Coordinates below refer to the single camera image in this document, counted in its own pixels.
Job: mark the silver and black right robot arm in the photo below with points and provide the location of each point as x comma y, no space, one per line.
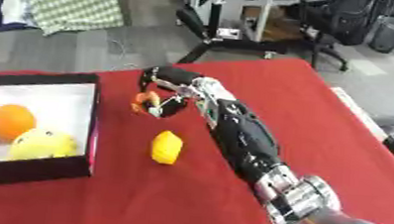
245,137

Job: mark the black box with white inside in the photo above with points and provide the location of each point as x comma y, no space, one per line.
34,127

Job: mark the orange toy fruit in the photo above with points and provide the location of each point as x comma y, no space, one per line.
11,122

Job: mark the green and white checked cloth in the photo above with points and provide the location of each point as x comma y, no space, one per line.
69,0

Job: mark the grey waste bin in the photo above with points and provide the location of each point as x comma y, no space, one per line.
389,34

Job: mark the yellow-green toy fruit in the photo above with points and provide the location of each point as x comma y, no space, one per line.
43,144

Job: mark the black and white equipment stand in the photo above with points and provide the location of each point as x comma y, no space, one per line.
230,23

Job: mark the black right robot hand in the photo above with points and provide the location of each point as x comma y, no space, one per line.
171,75

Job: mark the small orange toy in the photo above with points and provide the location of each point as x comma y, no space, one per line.
147,100

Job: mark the yellow toy lemon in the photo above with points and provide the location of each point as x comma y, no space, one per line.
166,147

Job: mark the black office chair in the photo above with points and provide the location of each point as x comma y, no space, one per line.
334,24

